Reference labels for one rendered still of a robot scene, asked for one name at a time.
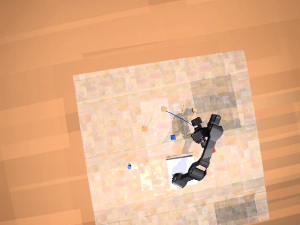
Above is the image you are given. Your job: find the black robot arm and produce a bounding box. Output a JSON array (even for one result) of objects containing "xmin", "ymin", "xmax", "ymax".
[{"xmin": 172, "ymin": 114, "xmax": 224, "ymax": 188}]

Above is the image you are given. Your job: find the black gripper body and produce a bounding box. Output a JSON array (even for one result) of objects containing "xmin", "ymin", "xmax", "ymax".
[{"xmin": 191, "ymin": 117, "xmax": 207, "ymax": 148}]

